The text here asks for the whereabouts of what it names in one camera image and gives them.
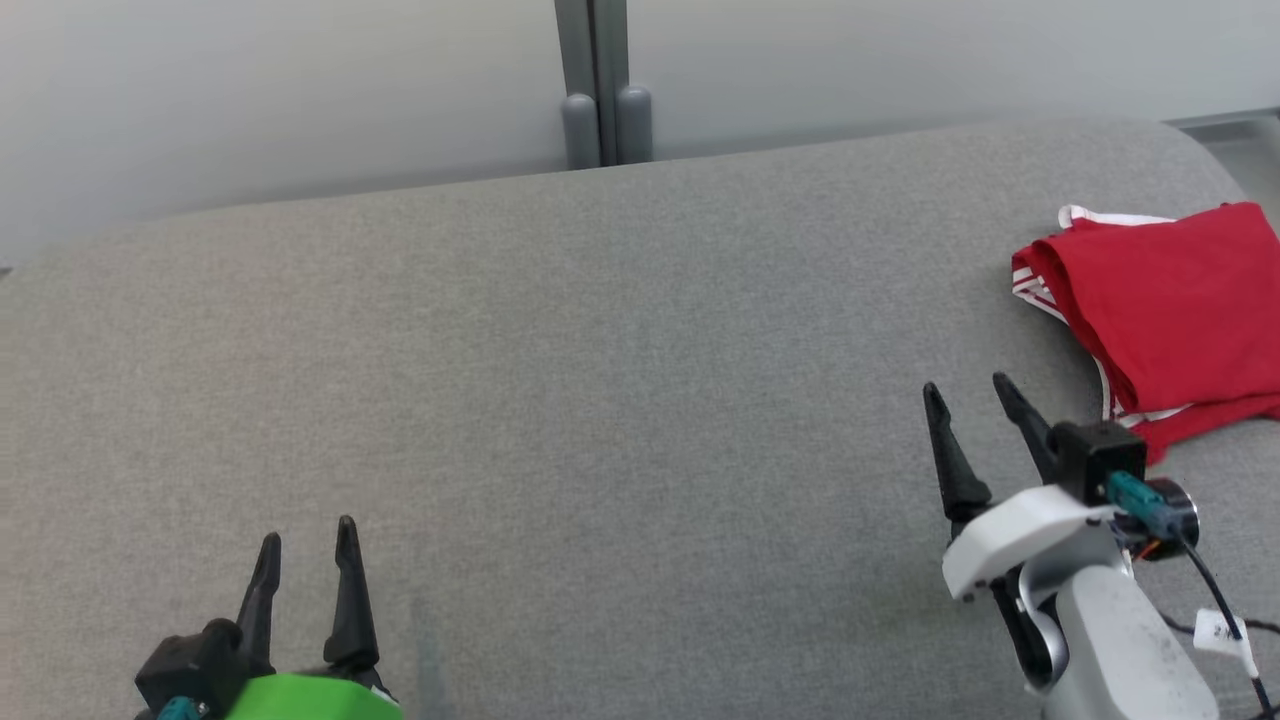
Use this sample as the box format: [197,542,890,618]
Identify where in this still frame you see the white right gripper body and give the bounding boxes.
[942,480,1199,603]

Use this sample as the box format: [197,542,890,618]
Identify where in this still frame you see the red garment thin white stripes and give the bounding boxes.
[1010,200,1280,426]

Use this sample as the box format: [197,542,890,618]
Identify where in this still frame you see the grey partition post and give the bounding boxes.
[555,0,631,166]

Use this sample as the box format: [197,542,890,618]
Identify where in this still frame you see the grey fabric sofa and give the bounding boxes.
[0,115,1280,720]

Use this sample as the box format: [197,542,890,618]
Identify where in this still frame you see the red shorts broad white stripe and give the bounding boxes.
[1058,203,1280,467]

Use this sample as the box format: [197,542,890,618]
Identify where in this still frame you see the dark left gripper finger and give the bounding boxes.
[322,515,381,673]
[237,532,283,673]

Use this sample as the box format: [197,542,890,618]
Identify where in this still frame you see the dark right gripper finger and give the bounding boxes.
[992,372,1061,486]
[922,382,993,526]

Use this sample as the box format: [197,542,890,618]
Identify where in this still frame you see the white right cable tag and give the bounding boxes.
[1193,608,1259,679]

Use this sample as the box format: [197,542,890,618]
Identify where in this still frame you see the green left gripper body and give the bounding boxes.
[225,660,406,720]

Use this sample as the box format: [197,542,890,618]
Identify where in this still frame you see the grey cylinder post foot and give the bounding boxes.
[615,85,654,166]
[561,93,601,171]

